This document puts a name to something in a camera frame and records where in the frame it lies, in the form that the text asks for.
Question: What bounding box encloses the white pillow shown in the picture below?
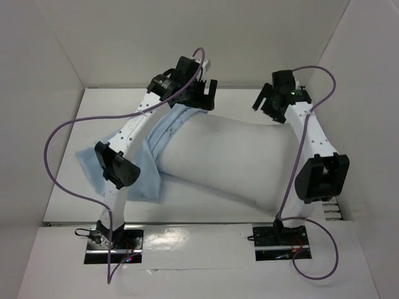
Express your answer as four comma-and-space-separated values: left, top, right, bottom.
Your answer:
157, 113, 298, 214

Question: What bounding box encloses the light blue pillowcase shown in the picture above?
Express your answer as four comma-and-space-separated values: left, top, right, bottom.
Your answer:
75, 104, 208, 202

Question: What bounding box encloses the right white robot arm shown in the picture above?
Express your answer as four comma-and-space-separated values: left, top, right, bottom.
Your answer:
252, 70, 350, 244

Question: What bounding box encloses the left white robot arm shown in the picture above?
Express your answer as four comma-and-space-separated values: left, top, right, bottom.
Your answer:
94, 56, 217, 249

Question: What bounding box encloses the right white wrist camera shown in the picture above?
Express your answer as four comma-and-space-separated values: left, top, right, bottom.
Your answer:
294, 78, 302, 90

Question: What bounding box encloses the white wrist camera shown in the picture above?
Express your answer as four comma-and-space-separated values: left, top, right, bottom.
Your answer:
202, 59, 211, 72
294, 78, 302, 90

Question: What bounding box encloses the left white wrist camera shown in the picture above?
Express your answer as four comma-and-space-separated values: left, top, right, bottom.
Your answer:
202, 59, 211, 72

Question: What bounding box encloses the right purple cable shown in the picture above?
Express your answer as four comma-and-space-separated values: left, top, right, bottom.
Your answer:
275, 65, 341, 281

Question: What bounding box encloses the purple cable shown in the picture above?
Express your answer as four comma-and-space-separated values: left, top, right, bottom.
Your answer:
45, 47, 206, 284
275, 65, 341, 281

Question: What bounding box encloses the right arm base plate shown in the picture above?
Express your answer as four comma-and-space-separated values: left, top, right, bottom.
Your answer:
247, 224, 312, 262

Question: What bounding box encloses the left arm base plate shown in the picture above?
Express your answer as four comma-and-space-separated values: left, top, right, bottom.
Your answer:
75, 225, 144, 265

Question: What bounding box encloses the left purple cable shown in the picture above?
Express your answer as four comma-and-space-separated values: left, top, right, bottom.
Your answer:
45, 47, 206, 284

